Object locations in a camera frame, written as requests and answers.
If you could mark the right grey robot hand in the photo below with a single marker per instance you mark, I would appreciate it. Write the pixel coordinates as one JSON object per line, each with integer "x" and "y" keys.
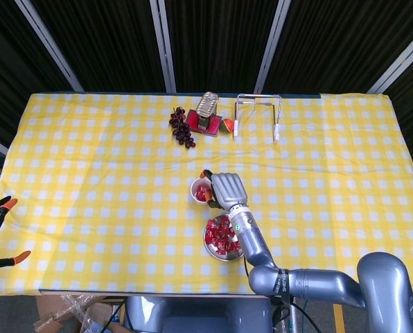
{"x": 229, "y": 190}

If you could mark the round metal plate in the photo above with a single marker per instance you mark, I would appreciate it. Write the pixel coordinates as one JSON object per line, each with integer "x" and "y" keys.
{"x": 227, "y": 256}

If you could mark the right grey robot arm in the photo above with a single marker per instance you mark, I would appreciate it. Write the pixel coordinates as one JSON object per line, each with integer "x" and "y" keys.
{"x": 255, "y": 243}

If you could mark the white paper cup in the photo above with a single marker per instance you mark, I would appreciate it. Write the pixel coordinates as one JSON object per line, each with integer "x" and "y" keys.
{"x": 196, "y": 184}

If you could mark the dark purple grape bunch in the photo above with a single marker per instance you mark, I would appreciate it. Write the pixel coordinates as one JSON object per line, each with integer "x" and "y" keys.
{"x": 183, "y": 132}

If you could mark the red rectangular tray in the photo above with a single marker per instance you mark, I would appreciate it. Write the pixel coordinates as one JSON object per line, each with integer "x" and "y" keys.
{"x": 192, "y": 119}

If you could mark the yellow white checked tablecloth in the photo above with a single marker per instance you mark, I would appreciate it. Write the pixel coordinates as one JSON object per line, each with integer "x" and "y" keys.
{"x": 88, "y": 173}

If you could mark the brown cardboard box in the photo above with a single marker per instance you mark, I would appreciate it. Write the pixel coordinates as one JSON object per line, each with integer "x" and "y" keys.
{"x": 47, "y": 307}

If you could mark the clear plastic wrap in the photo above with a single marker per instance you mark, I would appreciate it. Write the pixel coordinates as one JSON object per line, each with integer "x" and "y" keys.
{"x": 71, "y": 305}

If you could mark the grey robot torso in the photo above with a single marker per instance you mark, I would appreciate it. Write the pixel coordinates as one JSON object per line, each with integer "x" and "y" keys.
{"x": 210, "y": 315}

